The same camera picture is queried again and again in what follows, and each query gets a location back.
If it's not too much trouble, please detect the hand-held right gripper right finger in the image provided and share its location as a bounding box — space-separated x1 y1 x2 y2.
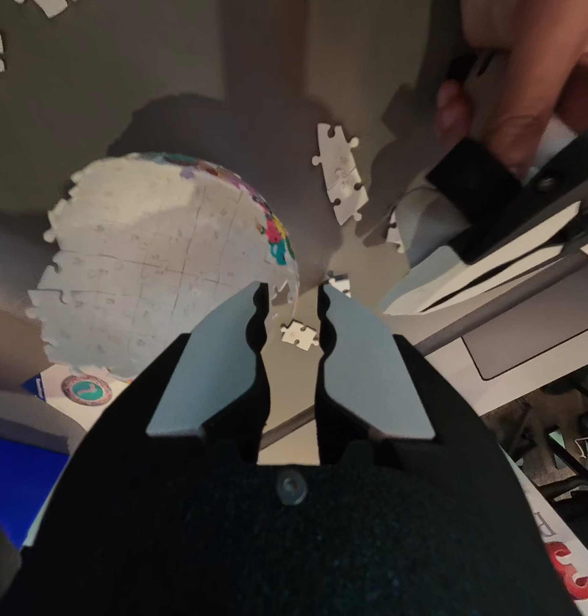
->
316 284 436 441

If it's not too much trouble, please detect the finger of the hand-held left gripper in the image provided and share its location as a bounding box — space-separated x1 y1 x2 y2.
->
421 236 588 316
381 201 585 315

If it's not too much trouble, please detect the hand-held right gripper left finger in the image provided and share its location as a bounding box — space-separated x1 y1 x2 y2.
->
147 282 270 441

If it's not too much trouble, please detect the partly built white puzzle ball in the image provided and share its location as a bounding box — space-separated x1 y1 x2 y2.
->
25 151 301 381

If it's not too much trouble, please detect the puzzle pieces group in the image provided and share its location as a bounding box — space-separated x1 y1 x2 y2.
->
279 123 370 351

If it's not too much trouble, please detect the colourful puzzle ball box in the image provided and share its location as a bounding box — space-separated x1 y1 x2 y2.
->
511 453 588 616

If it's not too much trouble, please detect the person's left hand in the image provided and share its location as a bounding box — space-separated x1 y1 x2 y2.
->
435 0 588 182

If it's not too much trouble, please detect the dark grey table flap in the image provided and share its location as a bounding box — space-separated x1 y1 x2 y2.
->
463 262 588 381

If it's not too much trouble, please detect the printed instruction leaflet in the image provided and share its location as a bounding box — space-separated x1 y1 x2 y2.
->
23 364 133 436

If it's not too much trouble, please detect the black wheeled chair base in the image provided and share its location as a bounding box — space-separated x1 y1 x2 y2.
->
487 371 588 501

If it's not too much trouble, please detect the blue plastic bin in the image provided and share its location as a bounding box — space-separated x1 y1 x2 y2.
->
0 433 71 551

